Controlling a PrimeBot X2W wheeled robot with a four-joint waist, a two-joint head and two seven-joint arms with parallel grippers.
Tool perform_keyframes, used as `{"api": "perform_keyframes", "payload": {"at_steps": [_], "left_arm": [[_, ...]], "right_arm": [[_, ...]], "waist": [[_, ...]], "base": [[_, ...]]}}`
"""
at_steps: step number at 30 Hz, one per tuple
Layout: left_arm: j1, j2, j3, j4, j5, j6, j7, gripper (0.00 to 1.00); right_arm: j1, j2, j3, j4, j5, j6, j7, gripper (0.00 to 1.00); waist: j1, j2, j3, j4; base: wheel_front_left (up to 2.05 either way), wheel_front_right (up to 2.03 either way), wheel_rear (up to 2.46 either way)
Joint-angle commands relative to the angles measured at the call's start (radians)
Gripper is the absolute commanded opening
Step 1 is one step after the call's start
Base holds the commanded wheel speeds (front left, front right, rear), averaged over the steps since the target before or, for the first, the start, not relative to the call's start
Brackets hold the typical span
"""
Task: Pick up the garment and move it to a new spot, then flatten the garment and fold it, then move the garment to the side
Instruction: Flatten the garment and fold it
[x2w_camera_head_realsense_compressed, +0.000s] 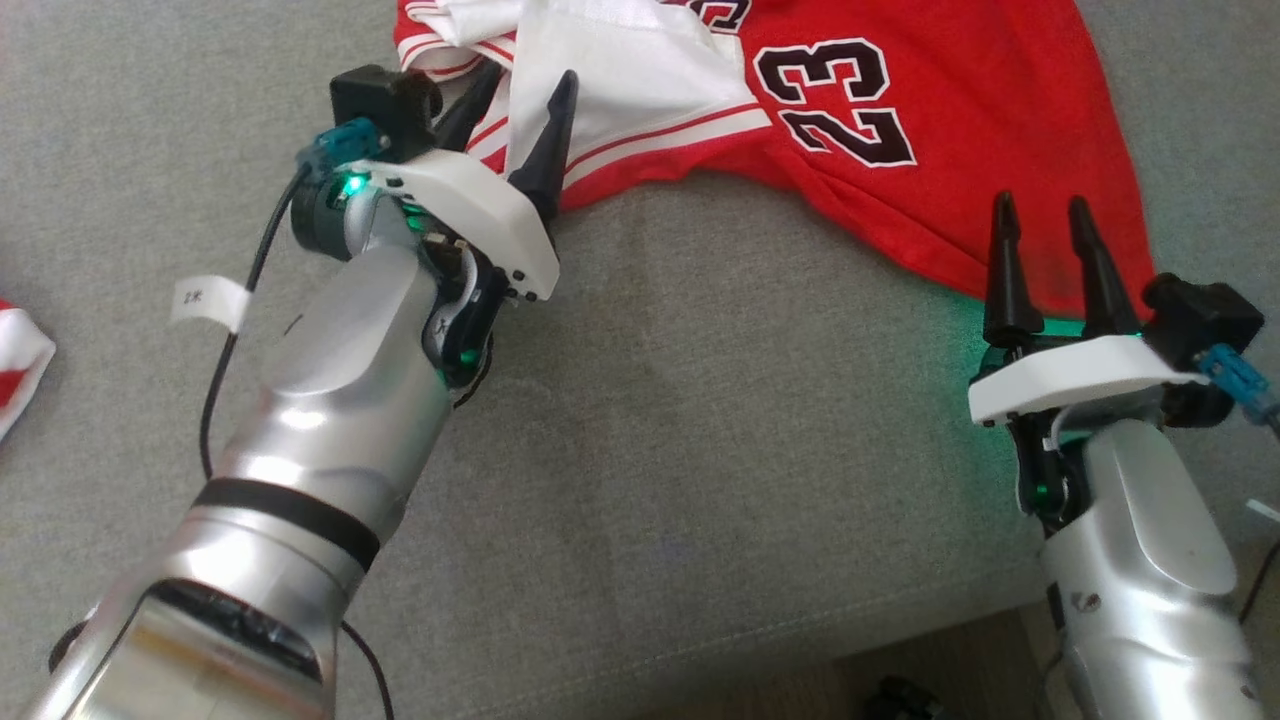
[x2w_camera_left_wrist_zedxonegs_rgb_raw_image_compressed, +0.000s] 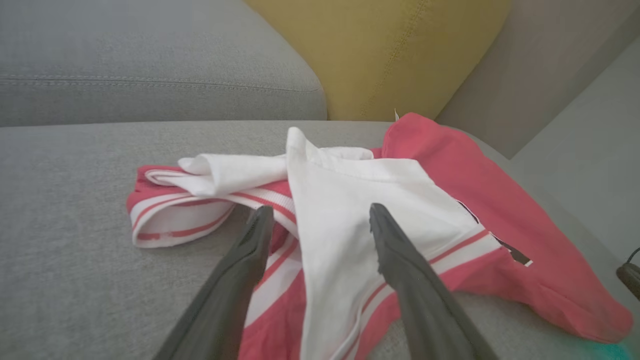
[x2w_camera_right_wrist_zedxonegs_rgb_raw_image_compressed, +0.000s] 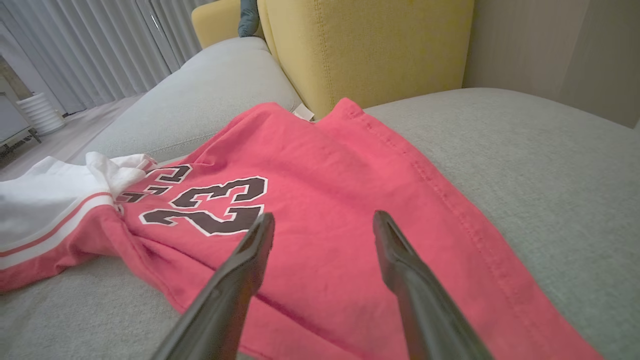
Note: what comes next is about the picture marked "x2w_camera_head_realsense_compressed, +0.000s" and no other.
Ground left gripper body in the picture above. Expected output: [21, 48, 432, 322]
[340, 150, 559, 391]

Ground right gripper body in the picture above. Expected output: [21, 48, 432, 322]
[968, 335, 1211, 529]

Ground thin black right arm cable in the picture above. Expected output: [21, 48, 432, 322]
[1238, 540, 1280, 623]

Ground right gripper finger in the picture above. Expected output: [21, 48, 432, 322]
[985, 190, 1046, 346]
[1066, 196, 1142, 339]

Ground red number 23 basketball jersey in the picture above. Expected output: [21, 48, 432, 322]
[393, 0, 1157, 321]

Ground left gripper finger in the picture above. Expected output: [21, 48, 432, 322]
[435, 60, 503, 153]
[508, 69, 580, 229]

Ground red shorts with white band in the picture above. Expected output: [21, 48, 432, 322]
[0, 298, 57, 443]

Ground grey fabric sofa seat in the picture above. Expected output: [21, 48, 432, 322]
[0, 0, 1280, 720]

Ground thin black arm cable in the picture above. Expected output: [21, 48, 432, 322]
[198, 165, 397, 720]
[1238, 540, 1280, 623]

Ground blue camera connector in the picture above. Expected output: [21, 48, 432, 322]
[1195, 345, 1280, 427]
[296, 118, 387, 187]

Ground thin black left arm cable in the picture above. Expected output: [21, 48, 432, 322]
[198, 165, 397, 720]

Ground blue right camera connector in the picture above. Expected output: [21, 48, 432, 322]
[1195, 345, 1280, 427]

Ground blue left camera connector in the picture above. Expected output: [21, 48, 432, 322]
[296, 118, 387, 187]

